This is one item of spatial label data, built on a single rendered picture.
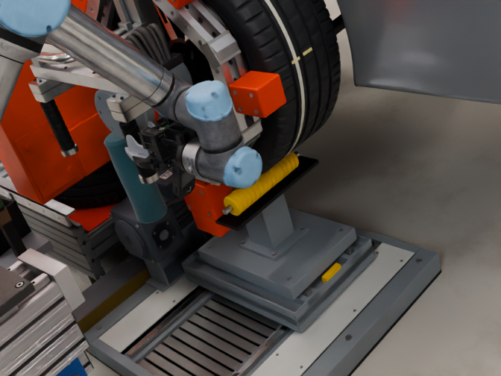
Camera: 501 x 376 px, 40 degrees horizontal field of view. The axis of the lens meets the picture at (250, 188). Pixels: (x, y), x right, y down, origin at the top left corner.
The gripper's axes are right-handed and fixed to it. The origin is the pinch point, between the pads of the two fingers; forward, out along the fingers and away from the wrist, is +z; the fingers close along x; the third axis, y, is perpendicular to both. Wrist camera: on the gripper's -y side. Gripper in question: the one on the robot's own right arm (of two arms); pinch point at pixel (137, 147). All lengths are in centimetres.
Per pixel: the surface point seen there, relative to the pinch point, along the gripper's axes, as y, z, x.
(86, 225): -56, 81, -15
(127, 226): -45, 48, -13
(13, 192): -44, 110, -6
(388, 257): -75, -8, -62
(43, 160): -19, 62, -4
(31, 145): -13, 62, -2
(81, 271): -70, 82, -6
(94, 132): -20, 62, -22
